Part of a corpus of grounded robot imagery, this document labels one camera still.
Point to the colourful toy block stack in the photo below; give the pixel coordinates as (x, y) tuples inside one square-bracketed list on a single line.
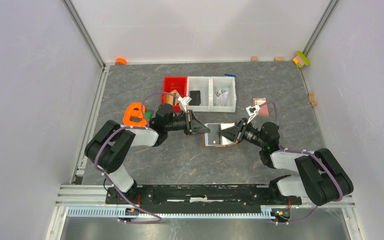
[(301, 60)]

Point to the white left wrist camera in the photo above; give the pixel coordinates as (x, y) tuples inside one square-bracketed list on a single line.
[(184, 102)]

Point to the cards in white bin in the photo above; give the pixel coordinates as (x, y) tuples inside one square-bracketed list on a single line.
[(221, 98)]

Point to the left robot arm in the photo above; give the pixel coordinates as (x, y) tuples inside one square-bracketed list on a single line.
[(111, 144)]

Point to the dark grey credit card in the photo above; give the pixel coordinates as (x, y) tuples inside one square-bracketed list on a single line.
[(213, 138)]

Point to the blue toy piece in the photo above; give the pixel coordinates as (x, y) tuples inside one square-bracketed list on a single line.
[(230, 75)]

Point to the cards in red bin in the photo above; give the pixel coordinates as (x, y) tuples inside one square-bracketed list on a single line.
[(171, 98)]

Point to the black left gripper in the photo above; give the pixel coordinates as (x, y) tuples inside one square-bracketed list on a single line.
[(192, 122)]

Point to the green toy block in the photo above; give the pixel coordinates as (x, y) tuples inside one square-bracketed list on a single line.
[(148, 115)]

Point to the white plastic bin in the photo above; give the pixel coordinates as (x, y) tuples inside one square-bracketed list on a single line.
[(225, 83), (201, 83)]

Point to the orange tape dispenser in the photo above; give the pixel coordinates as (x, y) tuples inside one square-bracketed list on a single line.
[(135, 115)]

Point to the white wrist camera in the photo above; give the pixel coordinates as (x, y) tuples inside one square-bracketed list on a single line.
[(252, 112), (184, 102)]

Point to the wooden block middle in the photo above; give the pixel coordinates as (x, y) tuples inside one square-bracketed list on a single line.
[(279, 59)]

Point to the white plastic bin left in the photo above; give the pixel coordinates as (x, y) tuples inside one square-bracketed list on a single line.
[(201, 83)]

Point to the white plastic bin right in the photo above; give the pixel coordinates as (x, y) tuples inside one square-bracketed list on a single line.
[(225, 83)]

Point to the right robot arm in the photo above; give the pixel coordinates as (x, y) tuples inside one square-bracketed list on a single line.
[(320, 176)]

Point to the playing card box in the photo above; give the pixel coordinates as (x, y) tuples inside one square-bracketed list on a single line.
[(264, 109)]

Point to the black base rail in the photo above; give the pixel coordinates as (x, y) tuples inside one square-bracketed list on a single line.
[(207, 198)]

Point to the red plastic bin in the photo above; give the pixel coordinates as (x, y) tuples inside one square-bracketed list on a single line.
[(179, 84)]

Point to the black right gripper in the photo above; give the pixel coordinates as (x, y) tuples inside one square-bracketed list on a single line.
[(235, 133)]

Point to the black card in bin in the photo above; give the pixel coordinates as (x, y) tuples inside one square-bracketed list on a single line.
[(196, 97)]

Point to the wooden arch block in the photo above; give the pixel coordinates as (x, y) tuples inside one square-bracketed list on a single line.
[(312, 100)]

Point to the wooden block left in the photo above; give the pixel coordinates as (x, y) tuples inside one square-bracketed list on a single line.
[(254, 59)]

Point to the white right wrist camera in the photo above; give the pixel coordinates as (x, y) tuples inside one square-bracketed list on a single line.
[(252, 112)]

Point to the brown leather card holder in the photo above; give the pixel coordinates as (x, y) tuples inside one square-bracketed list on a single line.
[(225, 141)]

